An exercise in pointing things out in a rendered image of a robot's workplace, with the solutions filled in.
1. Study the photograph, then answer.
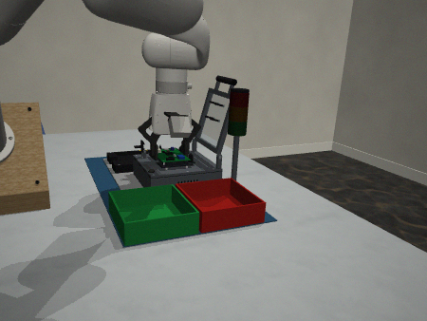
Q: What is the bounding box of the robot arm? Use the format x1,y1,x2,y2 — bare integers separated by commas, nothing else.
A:
0,0,210,163

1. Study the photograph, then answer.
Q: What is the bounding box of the green open-top bin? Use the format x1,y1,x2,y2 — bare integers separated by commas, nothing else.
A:
108,184,199,246

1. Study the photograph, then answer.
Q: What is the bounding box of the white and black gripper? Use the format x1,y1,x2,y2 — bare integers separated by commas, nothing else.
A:
138,92,201,161

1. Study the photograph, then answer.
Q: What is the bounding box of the green circuit board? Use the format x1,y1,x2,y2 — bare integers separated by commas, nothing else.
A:
158,147,190,162

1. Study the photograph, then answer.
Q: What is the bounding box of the red open bin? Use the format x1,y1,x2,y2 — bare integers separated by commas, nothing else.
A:
176,178,266,233

